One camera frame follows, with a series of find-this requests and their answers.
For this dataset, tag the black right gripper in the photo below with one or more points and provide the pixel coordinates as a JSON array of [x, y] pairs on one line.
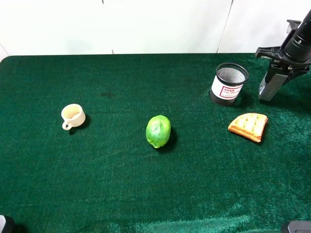
[[278, 57]]

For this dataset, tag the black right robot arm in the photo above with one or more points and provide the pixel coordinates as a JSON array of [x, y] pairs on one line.
[[293, 58]]

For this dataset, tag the green felt table mat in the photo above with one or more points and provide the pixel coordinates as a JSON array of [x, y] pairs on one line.
[[104, 176]]

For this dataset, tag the orange waffle quarter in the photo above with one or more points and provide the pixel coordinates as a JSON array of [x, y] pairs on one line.
[[249, 125]]

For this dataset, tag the dark object bottom right corner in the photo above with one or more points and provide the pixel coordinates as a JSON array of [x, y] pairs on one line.
[[296, 227]]

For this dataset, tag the green lime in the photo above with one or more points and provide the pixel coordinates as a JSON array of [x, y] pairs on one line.
[[158, 131]]

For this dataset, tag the black mesh pencil holder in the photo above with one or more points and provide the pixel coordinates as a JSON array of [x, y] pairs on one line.
[[228, 82]]

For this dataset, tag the cream small cup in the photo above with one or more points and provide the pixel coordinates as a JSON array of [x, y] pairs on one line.
[[73, 116]]

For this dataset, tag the dark grey rectangular bottle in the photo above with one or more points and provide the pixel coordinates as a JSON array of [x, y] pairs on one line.
[[274, 78]]

